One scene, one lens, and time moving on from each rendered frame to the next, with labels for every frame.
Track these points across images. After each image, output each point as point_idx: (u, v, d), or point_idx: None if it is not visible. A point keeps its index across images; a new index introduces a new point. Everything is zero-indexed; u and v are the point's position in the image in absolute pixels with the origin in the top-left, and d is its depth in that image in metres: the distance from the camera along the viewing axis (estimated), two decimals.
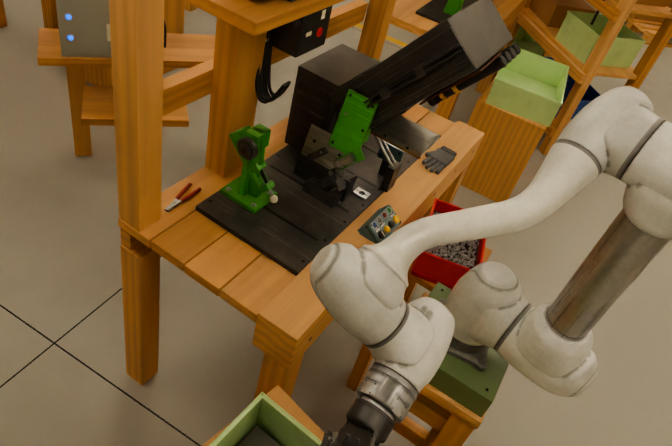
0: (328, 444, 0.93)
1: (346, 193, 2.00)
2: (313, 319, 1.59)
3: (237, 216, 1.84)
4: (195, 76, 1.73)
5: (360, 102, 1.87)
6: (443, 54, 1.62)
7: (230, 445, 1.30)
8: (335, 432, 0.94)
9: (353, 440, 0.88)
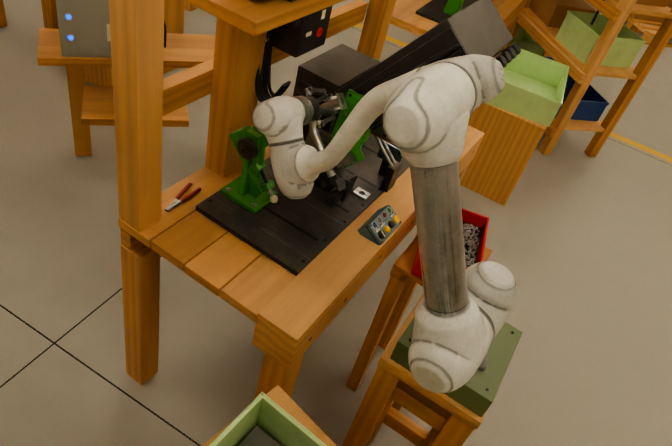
0: (322, 120, 1.77)
1: (346, 193, 2.00)
2: (313, 319, 1.59)
3: (237, 216, 1.84)
4: (195, 76, 1.73)
5: None
6: (443, 54, 1.62)
7: (230, 445, 1.30)
8: (319, 123, 1.75)
9: (316, 102, 1.74)
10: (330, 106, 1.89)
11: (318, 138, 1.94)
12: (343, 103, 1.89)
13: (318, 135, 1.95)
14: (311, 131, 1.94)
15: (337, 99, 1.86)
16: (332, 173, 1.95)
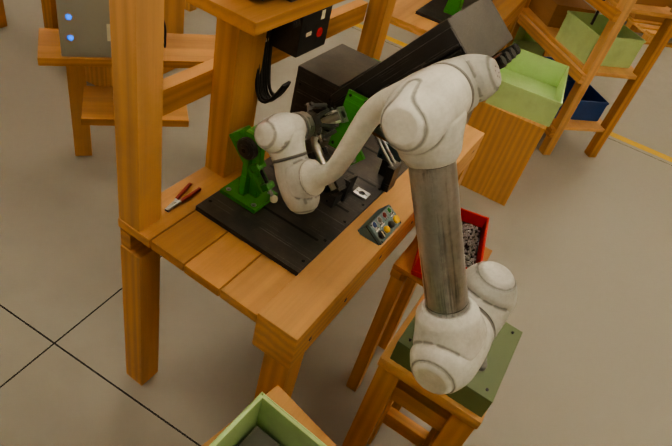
0: (324, 135, 1.77)
1: (346, 193, 2.00)
2: (313, 319, 1.59)
3: (237, 216, 1.84)
4: (195, 76, 1.73)
5: (360, 102, 1.87)
6: (443, 54, 1.62)
7: (230, 445, 1.30)
8: (320, 137, 1.76)
9: (317, 116, 1.74)
10: (331, 120, 1.89)
11: (320, 151, 1.95)
12: (344, 116, 1.89)
13: (320, 148, 1.95)
14: (313, 145, 1.95)
15: (338, 113, 1.87)
16: (334, 186, 1.95)
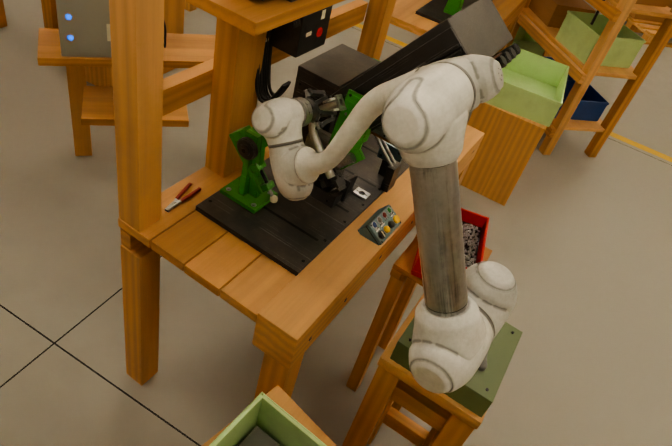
0: (322, 122, 1.77)
1: (346, 193, 2.00)
2: (313, 319, 1.59)
3: (237, 216, 1.84)
4: (195, 76, 1.73)
5: None
6: (443, 54, 1.62)
7: (230, 445, 1.30)
8: (318, 124, 1.75)
9: (315, 103, 1.74)
10: (329, 108, 1.89)
11: (317, 139, 1.94)
12: (342, 104, 1.89)
13: (317, 136, 1.95)
14: (310, 133, 1.94)
15: (336, 101, 1.86)
16: (331, 174, 1.95)
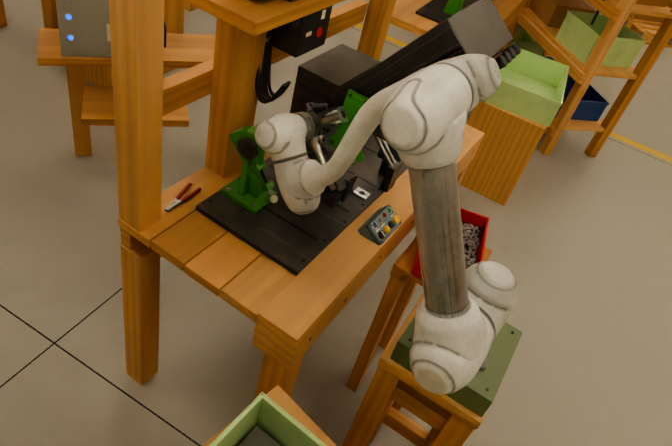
0: (324, 135, 1.77)
1: (346, 193, 2.00)
2: (313, 319, 1.59)
3: (237, 216, 1.84)
4: (195, 76, 1.73)
5: (360, 102, 1.87)
6: (443, 54, 1.62)
7: (230, 445, 1.30)
8: (320, 138, 1.76)
9: (317, 117, 1.75)
10: (331, 120, 1.89)
11: (320, 151, 1.95)
12: (344, 116, 1.89)
13: (320, 149, 1.95)
14: (313, 145, 1.95)
15: (338, 113, 1.87)
16: (334, 186, 1.95)
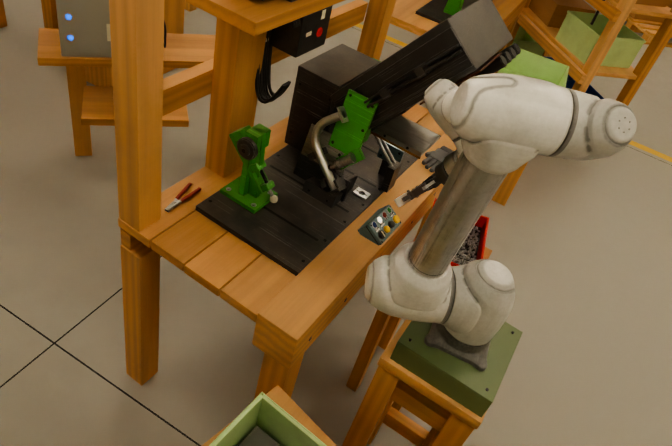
0: None
1: (346, 193, 2.00)
2: (313, 319, 1.59)
3: (237, 216, 1.84)
4: (195, 76, 1.73)
5: (360, 102, 1.87)
6: (443, 54, 1.62)
7: (230, 445, 1.30)
8: (429, 186, 1.71)
9: (441, 183, 1.75)
10: (331, 120, 1.89)
11: (320, 151, 1.95)
12: (344, 116, 1.90)
13: (320, 148, 1.95)
14: (313, 145, 1.95)
15: (338, 113, 1.87)
16: (334, 186, 1.95)
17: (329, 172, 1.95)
